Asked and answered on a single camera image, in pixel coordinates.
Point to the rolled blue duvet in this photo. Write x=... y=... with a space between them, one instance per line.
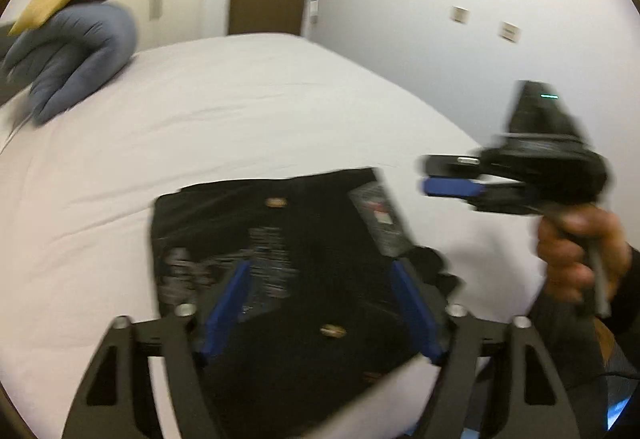
x=75 y=54

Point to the person's right forearm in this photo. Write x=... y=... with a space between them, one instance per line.
x=565 y=354

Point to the bed with white sheet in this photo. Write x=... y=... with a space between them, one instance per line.
x=250 y=109

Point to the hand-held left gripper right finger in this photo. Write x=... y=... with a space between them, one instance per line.
x=415 y=314

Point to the black pants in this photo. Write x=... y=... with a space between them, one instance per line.
x=310 y=269

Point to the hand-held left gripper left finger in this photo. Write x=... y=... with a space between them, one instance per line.
x=225 y=309

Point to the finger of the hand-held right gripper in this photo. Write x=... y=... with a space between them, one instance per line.
x=450 y=164
x=450 y=188

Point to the beige wall switch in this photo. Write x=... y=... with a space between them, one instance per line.
x=460 y=14
x=511 y=32

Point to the person's right hand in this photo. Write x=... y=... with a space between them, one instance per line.
x=565 y=259

